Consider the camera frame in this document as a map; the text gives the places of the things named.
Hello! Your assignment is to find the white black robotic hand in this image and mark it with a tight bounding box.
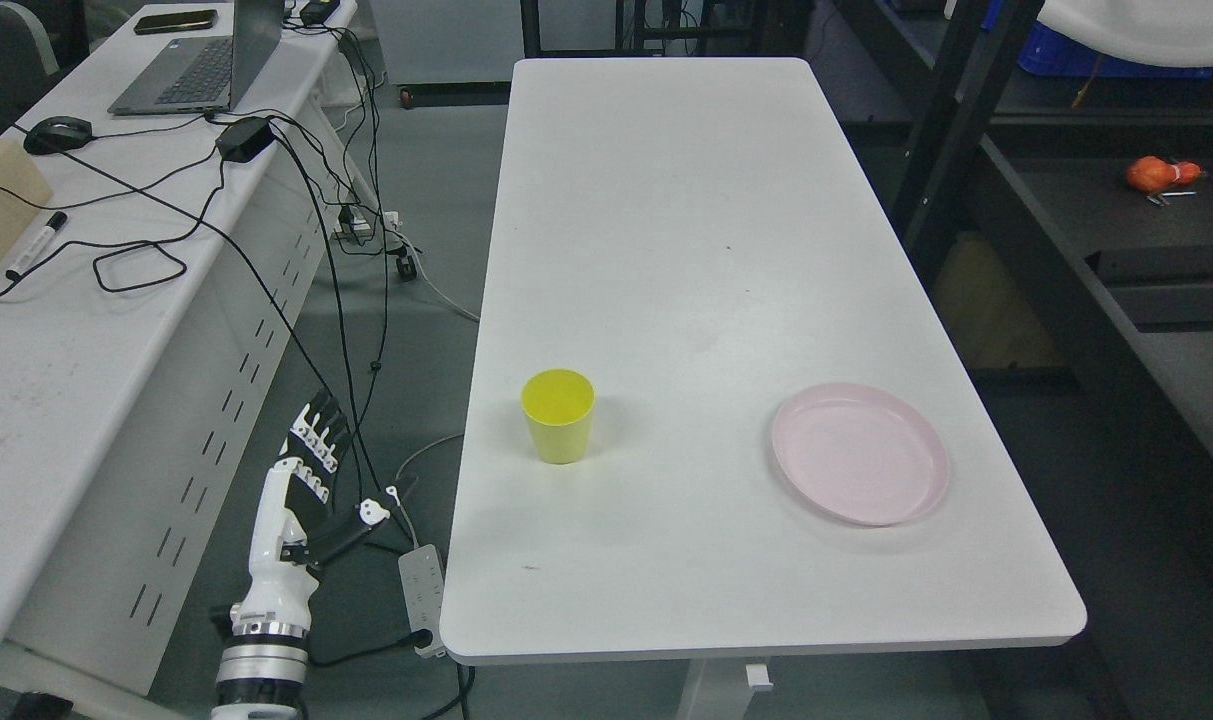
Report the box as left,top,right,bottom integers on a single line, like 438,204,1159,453
228,389,392,638

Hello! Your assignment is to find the yellow plastic cup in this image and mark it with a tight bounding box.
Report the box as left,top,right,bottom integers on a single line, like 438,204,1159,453
520,368,596,464

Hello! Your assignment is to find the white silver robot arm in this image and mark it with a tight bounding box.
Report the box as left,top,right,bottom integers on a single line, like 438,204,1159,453
210,621,309,719

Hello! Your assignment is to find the dark metal shelf rack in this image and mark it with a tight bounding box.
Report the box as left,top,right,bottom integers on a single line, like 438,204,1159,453
842,1,1213,592

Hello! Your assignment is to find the white power strip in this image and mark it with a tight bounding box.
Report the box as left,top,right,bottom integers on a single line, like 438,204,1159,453
397,544,446,659

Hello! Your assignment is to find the white side desk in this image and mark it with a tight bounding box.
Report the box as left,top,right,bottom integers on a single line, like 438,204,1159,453
0,27,332,719

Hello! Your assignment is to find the floor power strip with plugs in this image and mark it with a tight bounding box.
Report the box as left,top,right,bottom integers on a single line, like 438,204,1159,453
332,204,418,282

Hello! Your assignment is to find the black power adapter brick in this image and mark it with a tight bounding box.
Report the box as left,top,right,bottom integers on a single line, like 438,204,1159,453
216,118,274,164

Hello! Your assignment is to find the black white marker pen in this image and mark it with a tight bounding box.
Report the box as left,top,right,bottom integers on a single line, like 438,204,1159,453
4,211,68,282

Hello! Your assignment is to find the white standing desk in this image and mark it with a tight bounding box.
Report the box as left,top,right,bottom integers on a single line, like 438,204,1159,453
440,56,1087,719

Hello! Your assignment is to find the black computer mouse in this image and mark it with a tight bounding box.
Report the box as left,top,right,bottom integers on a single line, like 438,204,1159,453
22,118,95,156

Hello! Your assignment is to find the grey laptop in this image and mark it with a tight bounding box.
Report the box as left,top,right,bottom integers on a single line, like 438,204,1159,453
108,1,283,118

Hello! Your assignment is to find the black charger on desk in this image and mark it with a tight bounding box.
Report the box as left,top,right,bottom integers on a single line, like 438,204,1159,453
298,0,341,27

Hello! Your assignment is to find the black smartphone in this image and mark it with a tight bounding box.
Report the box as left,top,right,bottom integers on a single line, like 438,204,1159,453
132,8,220,35

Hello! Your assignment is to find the black office chair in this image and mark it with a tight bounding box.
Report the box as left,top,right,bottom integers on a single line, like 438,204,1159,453
0,1,59,135

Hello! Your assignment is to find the pink plastic plate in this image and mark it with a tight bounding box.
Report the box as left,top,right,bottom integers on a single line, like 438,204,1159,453
770,383,952,527

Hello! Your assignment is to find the blue plastic crate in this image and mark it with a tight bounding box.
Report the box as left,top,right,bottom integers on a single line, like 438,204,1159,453
1016,1,1213,79

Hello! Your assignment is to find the orange toy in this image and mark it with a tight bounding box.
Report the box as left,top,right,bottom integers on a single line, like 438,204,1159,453
1124,155,1202,195

